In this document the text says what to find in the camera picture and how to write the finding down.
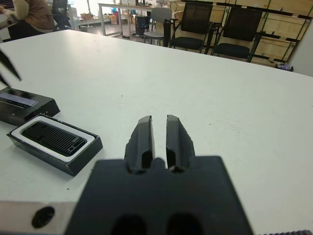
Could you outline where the black ribbed camera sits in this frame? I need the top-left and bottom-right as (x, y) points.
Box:
(21, 121), (89, 158)

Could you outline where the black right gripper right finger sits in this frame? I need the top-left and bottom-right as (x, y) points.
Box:
(165, 114), (196, 172)

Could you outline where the black mesh chair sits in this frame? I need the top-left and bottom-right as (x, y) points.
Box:
(212, 5), (264, 62)
(169, 0), (214, 54)

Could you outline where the black box lid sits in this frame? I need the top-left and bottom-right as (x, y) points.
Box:
(0, 88), (61, 126)

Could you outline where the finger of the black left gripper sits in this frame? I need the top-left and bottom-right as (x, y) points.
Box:
(0, 49), (22, 82)
(0, 72), (12, 88)

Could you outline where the person in brown jacket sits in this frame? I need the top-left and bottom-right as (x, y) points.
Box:
(0, 0), (56, 34)

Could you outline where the grey plastic chair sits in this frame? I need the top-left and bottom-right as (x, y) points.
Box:
(143, 7), (179, 47)

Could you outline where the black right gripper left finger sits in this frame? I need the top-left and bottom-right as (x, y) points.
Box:
(124, 115), (157, 172)

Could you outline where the wooden shipping crate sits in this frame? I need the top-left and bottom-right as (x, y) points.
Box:
(266, 0), (313, 16)
(252, 34), (301, 63)
(169, 0), (188, 21)
(260, 10), (312, 41)

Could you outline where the wooden top desk white frame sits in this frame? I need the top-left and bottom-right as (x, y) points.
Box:
(97, 1), (172, 38)

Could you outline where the black office chair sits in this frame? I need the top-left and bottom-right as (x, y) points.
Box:
(52, 0), (72, 30)

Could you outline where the black bin with purple bag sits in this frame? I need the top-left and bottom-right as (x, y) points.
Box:
(274, 62), (294, 72)

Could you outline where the black box with white insert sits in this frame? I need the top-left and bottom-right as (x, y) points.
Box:
(5, 115), (104, 178)

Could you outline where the black pc tower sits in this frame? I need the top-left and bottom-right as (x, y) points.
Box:
(134, 15), (150, 35)

